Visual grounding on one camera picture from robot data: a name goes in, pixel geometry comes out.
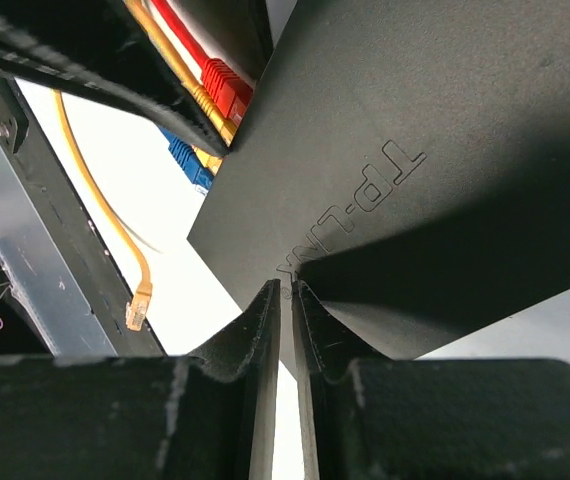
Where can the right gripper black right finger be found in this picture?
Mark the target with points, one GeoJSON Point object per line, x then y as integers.
{"type": "Point", "coordinates": [367, 416]}

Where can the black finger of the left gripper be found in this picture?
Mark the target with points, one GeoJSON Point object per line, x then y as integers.
{"type": "Point", "coordinates": [98, 51]}
{"type": "Point", "coordinates": [236, 31]}

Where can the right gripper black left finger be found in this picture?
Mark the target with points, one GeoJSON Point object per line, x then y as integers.
{"type": "Point", "coordinates": [208, 414]}

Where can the black TP-Link network switch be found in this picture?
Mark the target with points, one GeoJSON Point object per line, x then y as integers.
{"type": "Point", "coordinates": [409, 161]}

